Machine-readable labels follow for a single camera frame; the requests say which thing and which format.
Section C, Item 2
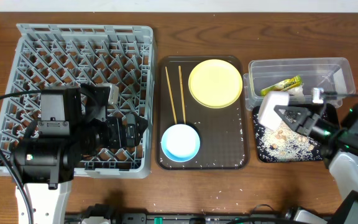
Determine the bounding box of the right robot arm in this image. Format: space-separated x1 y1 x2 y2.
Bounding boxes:
274 104 358 223

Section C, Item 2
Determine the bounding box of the dark brown serving tray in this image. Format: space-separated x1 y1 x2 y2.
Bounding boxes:
155 56 249 170

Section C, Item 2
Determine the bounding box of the grey plastic dishwasher rack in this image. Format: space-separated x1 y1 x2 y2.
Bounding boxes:
0 24 156 179

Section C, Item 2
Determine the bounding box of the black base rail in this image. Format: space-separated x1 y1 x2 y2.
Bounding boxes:
63 204 331 224

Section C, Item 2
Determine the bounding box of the light blue bowl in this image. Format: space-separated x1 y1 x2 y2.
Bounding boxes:
160 124 201 162

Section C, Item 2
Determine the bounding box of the yellow round plate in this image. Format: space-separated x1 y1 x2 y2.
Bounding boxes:
188 59 243 109

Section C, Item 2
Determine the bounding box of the wooden chopstick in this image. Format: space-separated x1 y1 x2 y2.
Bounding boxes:
178 65 186 124
165 67 177 124

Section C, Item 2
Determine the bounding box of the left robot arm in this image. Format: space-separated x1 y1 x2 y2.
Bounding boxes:
11 84 149 223

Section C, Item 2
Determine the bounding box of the right wooden chopstick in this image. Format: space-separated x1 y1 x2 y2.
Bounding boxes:
178 65 186 124

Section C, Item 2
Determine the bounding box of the pile of rice scraps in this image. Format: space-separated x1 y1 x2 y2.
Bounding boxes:
258 123 323 162

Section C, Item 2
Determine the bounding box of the clear plastic waste bin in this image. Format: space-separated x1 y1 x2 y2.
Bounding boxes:
244 57 356 111

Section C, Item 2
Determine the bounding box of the left wooden chopstick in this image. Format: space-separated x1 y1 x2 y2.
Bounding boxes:
165 67 177 124

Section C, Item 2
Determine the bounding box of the green snack wrapper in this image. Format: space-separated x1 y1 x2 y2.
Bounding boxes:
260 75 303 96

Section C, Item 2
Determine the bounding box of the white bowl with food scraps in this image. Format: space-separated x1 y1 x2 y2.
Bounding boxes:
257 91 290 131

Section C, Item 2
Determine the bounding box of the black waste tray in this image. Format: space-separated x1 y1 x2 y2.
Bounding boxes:
252 104 341 164

